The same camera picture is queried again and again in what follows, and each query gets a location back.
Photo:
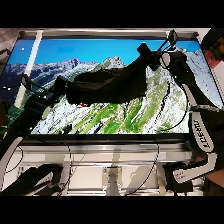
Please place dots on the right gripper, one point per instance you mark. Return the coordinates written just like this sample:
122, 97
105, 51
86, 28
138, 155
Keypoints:
148, 55

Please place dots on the black garment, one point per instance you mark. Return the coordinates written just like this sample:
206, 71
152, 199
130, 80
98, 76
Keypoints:
106, 86

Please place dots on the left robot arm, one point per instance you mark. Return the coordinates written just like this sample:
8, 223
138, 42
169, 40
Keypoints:
32, 110

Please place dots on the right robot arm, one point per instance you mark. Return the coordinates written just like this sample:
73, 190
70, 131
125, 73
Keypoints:
182, 74

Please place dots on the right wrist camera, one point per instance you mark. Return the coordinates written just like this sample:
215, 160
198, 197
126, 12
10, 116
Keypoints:
172, 37

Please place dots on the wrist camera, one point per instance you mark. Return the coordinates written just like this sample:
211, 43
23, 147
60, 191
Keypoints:
172, 37
26, 80

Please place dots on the silver frame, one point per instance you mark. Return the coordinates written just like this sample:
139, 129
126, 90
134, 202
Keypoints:
113, 148

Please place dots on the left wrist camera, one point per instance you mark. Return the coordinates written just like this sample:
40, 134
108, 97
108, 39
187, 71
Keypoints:
26, 80

